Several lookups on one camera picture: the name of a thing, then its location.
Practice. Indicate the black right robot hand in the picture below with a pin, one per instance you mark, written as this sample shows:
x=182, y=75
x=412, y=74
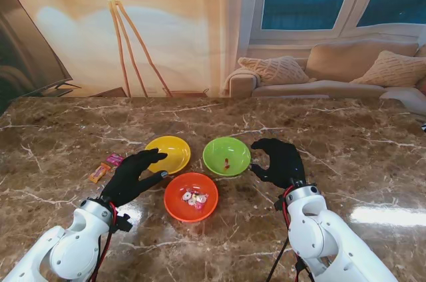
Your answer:
x=286, y=165

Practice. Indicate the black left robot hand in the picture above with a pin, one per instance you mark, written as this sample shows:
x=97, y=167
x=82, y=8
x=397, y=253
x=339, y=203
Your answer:
x=126, y=182

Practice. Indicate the orange candy bar wrapper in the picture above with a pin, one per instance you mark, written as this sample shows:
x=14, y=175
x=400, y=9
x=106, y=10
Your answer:
x=99, y=173

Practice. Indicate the small red candy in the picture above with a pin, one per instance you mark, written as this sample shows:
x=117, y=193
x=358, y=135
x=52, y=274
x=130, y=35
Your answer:
x=226, y=164

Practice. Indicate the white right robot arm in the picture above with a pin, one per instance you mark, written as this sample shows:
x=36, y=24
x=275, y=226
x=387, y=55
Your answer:
x=319, y=235

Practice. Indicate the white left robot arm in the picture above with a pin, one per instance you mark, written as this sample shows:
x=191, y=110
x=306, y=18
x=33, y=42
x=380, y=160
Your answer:
x=73, y=255

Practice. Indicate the pink candy packet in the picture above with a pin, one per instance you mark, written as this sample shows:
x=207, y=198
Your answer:
x=114, y=159

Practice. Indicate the yellow plastic bowl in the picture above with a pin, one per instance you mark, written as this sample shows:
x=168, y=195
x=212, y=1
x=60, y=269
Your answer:
x=176, y=159

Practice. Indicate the orange plastic bowl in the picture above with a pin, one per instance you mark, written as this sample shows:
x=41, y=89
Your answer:
x=179, y=209

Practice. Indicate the green plastic bowl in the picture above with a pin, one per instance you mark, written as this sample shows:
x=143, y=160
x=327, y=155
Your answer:
x=213, y=155

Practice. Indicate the cream knitted pillow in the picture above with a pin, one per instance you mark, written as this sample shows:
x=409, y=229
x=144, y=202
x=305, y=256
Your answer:
x=392, y=69
x=276, y=70

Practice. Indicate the beige sofa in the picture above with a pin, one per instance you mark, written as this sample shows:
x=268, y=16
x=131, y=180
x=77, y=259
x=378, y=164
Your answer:
x=349, y=59

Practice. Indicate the black white striped object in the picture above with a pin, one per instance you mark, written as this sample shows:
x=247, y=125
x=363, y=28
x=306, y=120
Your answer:
x=423, y=128

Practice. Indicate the light sheer curtain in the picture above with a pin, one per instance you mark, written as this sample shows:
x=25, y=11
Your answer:
x=239, y=12

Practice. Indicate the flat screen television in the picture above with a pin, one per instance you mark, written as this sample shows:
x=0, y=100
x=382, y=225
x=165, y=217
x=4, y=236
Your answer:
x=20, y=46

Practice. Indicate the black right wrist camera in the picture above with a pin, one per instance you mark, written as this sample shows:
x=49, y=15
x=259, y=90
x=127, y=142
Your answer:
x=279, y=203

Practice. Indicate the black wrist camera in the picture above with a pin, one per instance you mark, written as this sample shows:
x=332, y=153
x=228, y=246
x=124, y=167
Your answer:
x=123, y=223
x=279, y=203

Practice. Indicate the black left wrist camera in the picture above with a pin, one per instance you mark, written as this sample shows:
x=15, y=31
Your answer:
x=123, y=223

